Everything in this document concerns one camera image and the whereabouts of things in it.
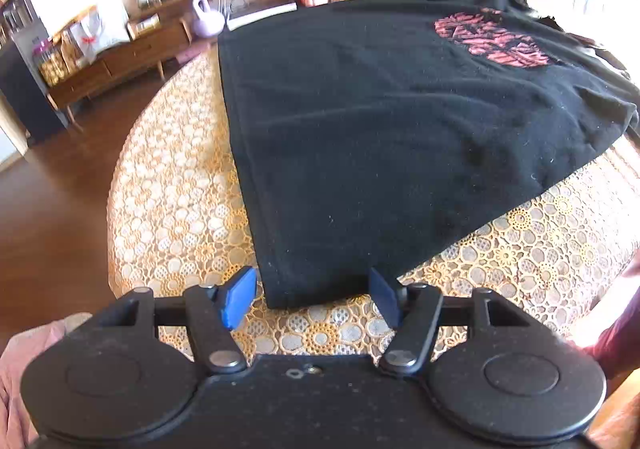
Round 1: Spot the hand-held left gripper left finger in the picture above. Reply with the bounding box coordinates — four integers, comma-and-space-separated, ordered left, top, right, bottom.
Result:
102, 266, 258, 374

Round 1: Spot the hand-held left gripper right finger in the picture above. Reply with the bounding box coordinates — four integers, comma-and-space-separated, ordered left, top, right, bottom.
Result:
370, 267, 530, 374

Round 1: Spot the black T-shirt pink print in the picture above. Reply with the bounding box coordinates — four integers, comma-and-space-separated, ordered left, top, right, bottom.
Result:
217, 0, 640, 311

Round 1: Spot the wooden TV stand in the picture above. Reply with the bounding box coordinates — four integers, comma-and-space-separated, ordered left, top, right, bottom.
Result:
47, 0, 418, 126

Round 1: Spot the purple kettlebell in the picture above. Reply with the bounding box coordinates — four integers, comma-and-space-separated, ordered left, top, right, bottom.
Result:
192, 0, 224, 37

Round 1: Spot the white flat set-top box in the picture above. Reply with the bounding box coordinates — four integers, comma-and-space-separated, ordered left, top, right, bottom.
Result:
227, 2, 298, 31

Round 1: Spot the small white yellow box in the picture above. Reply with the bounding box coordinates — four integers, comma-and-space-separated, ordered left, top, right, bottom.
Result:
127, 14, 162, 41

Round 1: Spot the black mini fridge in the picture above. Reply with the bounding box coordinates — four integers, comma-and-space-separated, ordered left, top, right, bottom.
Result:
0, 32, 68, 145

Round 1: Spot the snack bag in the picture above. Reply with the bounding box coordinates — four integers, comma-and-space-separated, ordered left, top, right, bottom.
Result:
60, 29, 83, 70

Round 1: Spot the cookie jar pink lid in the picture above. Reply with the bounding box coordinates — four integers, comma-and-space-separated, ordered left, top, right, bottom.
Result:
32, 40, 68, 86

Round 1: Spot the white shopping bag red print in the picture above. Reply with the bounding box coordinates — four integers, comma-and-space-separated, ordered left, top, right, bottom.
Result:
70, 9, 131, 57

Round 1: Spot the black coffee machine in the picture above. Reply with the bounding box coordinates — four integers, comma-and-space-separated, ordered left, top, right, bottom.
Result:
0, 0, 36, 35

